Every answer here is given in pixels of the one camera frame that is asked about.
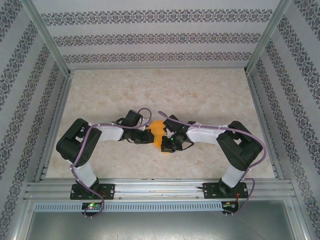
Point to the orange paper sheet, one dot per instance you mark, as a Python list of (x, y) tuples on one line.
[(157, 127)]

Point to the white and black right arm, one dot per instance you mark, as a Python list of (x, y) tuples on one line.
[(232, 175)]

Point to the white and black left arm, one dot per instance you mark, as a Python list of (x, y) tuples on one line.
[(82, 172)]

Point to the grey metal sheet tray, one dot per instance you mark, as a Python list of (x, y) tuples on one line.
[(160, 227)]

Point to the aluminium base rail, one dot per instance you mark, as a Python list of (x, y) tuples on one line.
[(160, 190)]

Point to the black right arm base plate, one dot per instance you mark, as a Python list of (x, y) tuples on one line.
[(210, 191)]

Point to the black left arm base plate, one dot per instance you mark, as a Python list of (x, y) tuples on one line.
[(110, 191)]

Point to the aluminium wall-foot rail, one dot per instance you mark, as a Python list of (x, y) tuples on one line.
[(157, 68)]

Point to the aluminium frame post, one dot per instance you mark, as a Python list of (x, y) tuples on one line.
[(269, 32), (45, 32)]

